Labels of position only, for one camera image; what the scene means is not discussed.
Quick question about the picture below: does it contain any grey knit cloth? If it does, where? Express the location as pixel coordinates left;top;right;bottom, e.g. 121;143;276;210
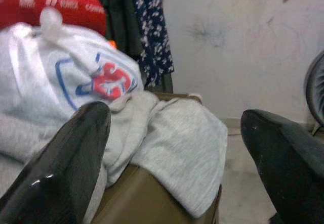
0;91;229;219

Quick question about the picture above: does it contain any dark green cloth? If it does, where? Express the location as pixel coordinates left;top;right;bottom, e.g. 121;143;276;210
83;0;176;94

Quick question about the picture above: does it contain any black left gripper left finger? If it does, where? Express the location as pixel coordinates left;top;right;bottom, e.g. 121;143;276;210
0;101;112;224

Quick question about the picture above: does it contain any navy floral cloth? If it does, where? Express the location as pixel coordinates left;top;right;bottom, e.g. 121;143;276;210
130;0;176;88

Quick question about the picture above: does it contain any brown carton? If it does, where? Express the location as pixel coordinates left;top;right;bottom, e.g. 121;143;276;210
90;92;224;224

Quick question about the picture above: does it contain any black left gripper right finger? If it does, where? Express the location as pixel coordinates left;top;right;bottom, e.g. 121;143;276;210
239;109;324;224

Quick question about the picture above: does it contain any white plastic bag with print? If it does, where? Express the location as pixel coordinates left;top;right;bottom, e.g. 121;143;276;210
0;7;143;125

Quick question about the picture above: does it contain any grey round fan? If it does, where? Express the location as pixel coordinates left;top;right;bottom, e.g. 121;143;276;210
303;50;324;129

